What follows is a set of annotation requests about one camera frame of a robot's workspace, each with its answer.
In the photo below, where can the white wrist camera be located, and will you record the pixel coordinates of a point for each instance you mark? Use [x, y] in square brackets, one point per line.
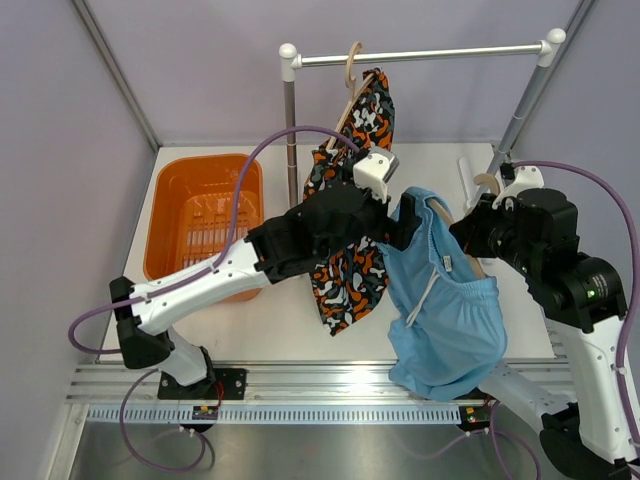
[374, 171]
[520, 178]

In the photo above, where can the beige hanger of blue shorts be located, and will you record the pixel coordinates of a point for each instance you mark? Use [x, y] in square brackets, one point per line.
[482, 179]

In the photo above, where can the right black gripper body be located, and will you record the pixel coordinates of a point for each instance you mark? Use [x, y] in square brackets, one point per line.
[496, 229]

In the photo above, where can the white slotted cable duct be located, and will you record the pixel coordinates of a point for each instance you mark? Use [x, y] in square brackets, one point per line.
[279, 414]

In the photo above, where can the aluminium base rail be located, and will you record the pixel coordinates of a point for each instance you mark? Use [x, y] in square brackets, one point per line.
[265, 383]

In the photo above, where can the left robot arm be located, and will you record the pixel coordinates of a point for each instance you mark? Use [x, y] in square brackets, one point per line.
[282, 247]

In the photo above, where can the orange plastic basket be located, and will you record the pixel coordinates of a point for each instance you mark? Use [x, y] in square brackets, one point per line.
[192, 209]

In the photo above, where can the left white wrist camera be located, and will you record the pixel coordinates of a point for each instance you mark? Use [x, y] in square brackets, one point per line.
[374, 171]

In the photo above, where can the white metal clothes rack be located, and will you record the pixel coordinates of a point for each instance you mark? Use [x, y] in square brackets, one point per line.
[433, 87]

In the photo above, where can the beige hanger of camouflage shorts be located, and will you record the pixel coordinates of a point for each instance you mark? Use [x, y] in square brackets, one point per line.
[355, 89]

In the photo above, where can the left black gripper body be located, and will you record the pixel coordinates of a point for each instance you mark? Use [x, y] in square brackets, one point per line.
[371, 223]

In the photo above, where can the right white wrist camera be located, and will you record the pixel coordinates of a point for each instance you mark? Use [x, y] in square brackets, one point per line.
[520, 178]

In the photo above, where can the camouflage orange black shorts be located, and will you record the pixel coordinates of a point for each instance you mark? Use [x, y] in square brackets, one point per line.
[349, 284]

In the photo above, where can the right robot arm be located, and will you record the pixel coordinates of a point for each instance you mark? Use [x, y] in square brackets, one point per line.
[535, 233]

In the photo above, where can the light blue shorts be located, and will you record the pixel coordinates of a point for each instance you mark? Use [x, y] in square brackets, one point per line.
[450, 331]

